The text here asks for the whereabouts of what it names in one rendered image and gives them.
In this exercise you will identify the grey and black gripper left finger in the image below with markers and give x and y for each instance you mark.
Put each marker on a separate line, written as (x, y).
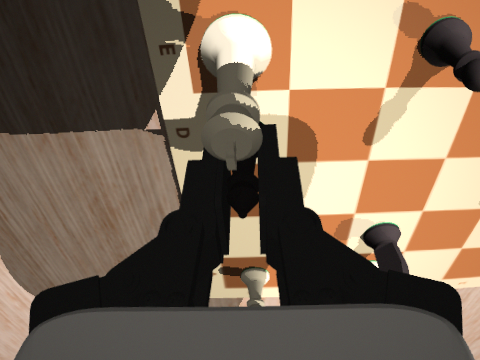
(191, 243)

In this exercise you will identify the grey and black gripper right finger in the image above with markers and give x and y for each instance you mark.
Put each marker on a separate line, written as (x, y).
(319, 269)

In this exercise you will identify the wooden chessboard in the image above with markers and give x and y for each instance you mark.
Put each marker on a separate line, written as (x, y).
(380, 134)

